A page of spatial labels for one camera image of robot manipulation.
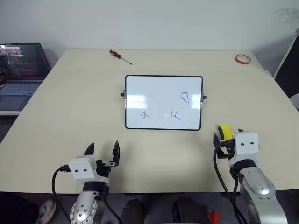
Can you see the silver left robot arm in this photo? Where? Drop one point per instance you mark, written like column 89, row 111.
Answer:
column 85, row 207

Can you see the dark rounded shape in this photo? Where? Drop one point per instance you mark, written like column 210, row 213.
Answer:
column 189, row 210
column 133, row 211

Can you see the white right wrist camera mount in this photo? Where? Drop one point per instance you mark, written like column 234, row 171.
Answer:
column 246, row 147

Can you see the red tape roll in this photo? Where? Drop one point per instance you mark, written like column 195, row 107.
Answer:
column 240, row 62

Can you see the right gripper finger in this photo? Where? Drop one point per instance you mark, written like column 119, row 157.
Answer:
column 240, row 130
column 216, row 140

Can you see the yellow eraser with black felt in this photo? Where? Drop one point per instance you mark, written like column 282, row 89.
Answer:
column 226, row 131

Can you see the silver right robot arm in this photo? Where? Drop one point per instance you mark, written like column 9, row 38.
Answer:
column 259, row 186

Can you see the open dark laptop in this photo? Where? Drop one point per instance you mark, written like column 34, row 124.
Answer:
column 21, row 63

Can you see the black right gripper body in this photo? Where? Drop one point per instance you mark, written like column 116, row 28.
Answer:
column 225, row 150

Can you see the small black-framed whiteboard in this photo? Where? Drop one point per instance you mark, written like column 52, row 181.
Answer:
column 161, row 93

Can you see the grey sneaker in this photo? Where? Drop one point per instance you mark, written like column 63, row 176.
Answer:
column 46, row 210

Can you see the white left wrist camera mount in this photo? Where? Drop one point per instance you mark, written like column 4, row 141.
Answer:
column 81, row 169

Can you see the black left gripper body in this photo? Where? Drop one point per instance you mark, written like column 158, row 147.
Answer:
column 102, row 169

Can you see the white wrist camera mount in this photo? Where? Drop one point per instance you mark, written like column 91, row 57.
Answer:
column 81, row 169
column 246, row 147

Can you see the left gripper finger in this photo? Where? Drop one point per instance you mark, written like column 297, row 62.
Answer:
column 90, row 150
column 116, row 154

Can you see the small red object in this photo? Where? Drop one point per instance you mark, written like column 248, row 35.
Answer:
column 215, row 217

